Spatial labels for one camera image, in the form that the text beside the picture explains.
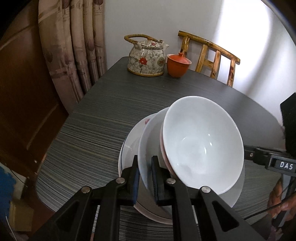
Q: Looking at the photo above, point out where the red-patterned white bowl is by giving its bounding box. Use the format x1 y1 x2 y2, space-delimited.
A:
159 128 177 178

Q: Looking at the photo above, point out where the large white bowl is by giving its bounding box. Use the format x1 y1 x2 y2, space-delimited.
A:
162 96 244 195

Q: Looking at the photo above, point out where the grey-white shallow plate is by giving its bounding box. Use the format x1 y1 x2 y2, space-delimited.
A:
137 108 245 207

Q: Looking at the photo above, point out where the person's hand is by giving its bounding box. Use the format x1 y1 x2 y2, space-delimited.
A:
267 178 296 218

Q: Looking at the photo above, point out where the blue-rimmed white plate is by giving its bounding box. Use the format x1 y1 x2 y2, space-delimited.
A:
118 138 173 225

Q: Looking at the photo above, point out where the bottom white plate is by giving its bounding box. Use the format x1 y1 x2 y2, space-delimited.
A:
117 152 174 225

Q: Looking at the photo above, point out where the blue foam mat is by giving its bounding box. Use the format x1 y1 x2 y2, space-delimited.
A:
0 167 16 222

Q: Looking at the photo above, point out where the pink floral white plate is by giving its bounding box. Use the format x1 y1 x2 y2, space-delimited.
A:
118 113 173 225

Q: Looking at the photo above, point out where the wooden chair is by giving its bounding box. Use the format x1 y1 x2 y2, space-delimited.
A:
178 31 240 87

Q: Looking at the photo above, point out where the brown wooden door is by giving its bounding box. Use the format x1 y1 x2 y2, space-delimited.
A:
0 0 70 232

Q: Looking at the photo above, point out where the orange lidded tea cup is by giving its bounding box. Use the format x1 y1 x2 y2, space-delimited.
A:
167 52 192 78

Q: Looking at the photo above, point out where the floral ceramic teapot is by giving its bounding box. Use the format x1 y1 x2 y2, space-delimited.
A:
124 34 169 77

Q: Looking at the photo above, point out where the beige patterned curtain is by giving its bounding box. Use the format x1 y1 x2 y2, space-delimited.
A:
38 0 107 113

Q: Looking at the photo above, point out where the black cable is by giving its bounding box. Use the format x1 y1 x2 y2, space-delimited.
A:
244 180 296 220

